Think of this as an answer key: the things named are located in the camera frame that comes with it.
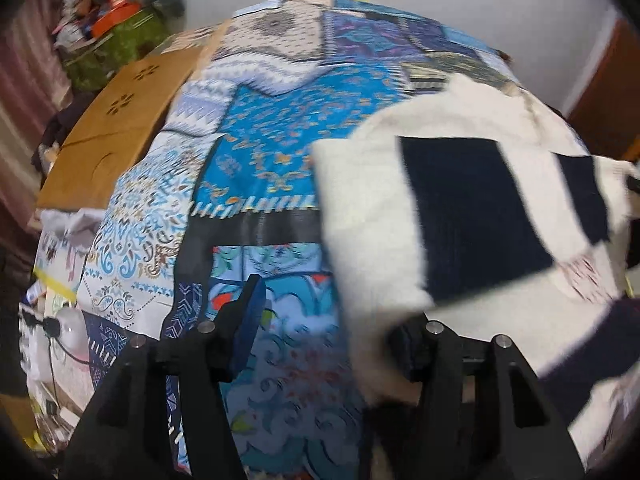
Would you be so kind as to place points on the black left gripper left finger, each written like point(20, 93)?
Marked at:
point(124, 434)

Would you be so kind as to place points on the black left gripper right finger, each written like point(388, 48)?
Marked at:
point(482, 413)

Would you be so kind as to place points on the white and navy knit sweater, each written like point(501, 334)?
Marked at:
point(480, 207)

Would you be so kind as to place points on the blue patchwork patterned bedspread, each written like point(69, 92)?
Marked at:
point(226, 190)

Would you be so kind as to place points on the pink striped curtain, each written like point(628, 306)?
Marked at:
point(34, 87)

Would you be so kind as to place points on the green patterned storage bag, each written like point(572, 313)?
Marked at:
point(90, 68)

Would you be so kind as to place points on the orange box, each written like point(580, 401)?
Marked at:
point(114, 17)

